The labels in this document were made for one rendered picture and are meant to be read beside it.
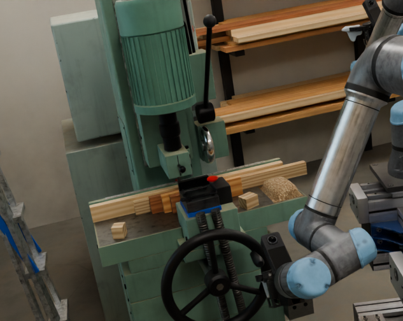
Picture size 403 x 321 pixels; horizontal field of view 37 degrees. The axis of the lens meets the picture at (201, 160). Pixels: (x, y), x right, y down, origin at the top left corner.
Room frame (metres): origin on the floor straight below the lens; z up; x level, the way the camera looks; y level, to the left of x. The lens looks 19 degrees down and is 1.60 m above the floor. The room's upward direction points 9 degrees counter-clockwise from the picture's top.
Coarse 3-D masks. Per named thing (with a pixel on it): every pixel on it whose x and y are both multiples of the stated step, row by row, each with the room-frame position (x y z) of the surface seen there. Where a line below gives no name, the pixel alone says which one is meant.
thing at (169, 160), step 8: (160, 144) 1.76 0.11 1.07; (160, 152) 1.70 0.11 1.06; (168, 152) 1.67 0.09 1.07; (176, 152) 1.65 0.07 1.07; (184, 152) 1.64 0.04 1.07; (160, 160) 1.74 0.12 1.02; (168, 160) 1.63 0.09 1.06; (176, 160) 1.64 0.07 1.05; (184, 160) 1.64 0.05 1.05; (168, 168) 1.63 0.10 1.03; (176, 168) 1.64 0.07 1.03; (168, 176) 1.64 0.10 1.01; (176, 176) 1.64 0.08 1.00
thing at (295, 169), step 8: (272, 168) 1.75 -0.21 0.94; (280, 168) 1.74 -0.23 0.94; (288, 168) 1.74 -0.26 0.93; (296, 168) 1.75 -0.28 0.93; (304, 168) 1.75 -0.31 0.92; (248, 176) 1.72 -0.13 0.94; (256, 176) 1.72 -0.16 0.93; (264, 176) 1.73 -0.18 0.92; (272, 176) 1.73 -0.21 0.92; (288, 176) 1.74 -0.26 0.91; (296, 176) 1.75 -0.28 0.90; (248, 184) 1.72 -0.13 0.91; (256, 184) 1.72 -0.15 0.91; (136, 200) 1.67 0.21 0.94; (144, 200) 1.66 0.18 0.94; (136, 208) 1.65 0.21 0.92; (144, 208) 1.65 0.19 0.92
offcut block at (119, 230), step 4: (116, 224) 1.53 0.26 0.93; (120, 224) 1.53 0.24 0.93; (124, 224) 1.53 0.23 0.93; (112, 228) 1.51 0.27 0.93; (116, 228) 1.51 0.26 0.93; (120, 228) 1.51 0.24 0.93; (124, 228) 1.52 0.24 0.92; (112, 232) 1.51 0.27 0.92; (116, 232) 1.51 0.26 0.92; (120, 232) 1.51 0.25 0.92; (124, 232) 1.51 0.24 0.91; (116, 236) 1.51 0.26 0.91; (120, 236) 1.51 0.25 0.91; (124, 236) 1.51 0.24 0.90
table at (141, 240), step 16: (256, 192) 1.67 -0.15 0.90; (240, 208) 1.58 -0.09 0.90; (256, 208) 1.56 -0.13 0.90; (272, 208) 1.57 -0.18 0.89; (288, 208) 1.58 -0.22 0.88; (96, 224) 1.63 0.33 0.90; (112, 224) 1.61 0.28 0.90; (128, 224) 1.59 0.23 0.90; (144, 224) 1.58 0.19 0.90; (160, 224) 1.56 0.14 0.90; (176, 224) 1.54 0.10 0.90; (240, 224) 1.55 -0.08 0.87; (256, 224) 1.56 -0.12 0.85; (112, 240) 1.51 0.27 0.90; (128, 240) 1.49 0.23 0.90; (144, 240) 1.50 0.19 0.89; (160, 240) 1.50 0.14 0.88; (176, 240) 1.51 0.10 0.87; (112, 256) 1.48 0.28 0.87; (128, 256) 1.49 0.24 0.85; (144, 256) 1.49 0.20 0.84; (192, 256) 1.42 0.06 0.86
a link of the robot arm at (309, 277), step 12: (312, 252) 1.07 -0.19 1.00; (288, 264) 1.09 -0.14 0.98; (300, 264) 1.02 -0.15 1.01; (312, 264) 1.02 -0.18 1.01; (324, 264) 1.02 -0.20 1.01; (288, 276) 1.03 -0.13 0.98; (300, 276) 1.00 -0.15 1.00; (312, 276) 1.00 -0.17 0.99; (324, 276) 1.01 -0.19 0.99; (288, 288) 1.04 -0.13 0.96; (300, 288) 0.99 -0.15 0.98; (312, 288) 0.99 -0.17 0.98; (324, 288) 0.99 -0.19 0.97
